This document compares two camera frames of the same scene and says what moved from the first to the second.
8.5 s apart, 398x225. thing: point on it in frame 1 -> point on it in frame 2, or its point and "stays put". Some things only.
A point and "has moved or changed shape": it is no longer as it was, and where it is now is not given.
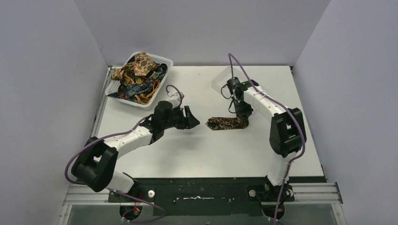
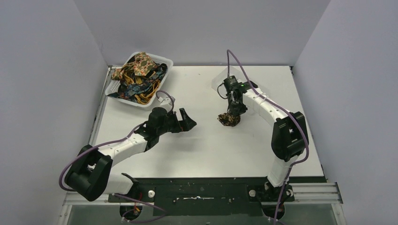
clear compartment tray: [221, 79] stays put
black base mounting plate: [205, 196] stays put
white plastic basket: [138, 79] stays put
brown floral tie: [215, 123] has moved or changed shape
